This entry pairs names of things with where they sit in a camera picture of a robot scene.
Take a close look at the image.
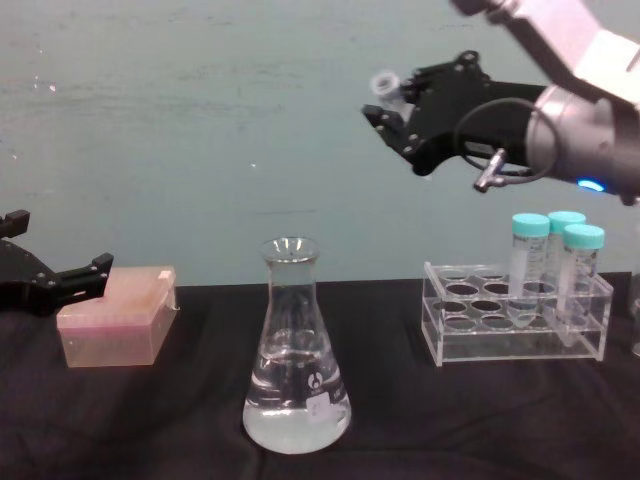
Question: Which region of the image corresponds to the black table cloth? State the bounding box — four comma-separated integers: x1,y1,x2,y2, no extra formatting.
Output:
0,271,640,480

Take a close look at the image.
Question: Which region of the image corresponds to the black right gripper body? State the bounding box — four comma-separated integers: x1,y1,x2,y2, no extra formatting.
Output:
410,78,547,177

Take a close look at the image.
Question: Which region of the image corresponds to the thin dark cable, silver plug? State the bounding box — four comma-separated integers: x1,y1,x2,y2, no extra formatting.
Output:
452,97,559,193

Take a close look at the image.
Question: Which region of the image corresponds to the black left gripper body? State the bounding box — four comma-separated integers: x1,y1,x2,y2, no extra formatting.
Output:
0,238,59,318

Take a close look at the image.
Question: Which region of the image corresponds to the clear glass conical flask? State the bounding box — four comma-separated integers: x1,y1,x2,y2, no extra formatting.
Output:
242,237,353,455

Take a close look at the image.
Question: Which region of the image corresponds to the pink translucent plastic box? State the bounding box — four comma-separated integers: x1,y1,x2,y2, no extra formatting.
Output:
55,265,180,369

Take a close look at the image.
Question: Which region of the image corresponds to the clear acrylic tube rack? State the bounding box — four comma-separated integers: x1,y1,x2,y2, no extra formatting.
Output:
421,260,615,368

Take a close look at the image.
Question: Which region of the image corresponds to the clear plastic tube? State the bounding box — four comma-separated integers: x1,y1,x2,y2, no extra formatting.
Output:
370,71,416,114

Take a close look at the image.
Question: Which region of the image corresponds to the plain pale wall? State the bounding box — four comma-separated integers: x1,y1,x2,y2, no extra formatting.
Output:
0,0,640,290

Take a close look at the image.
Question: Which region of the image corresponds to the clear tube with teal cap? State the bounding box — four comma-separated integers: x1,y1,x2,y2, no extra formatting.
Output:
507,212,551,330
555,223,606,348
542,210,587,301

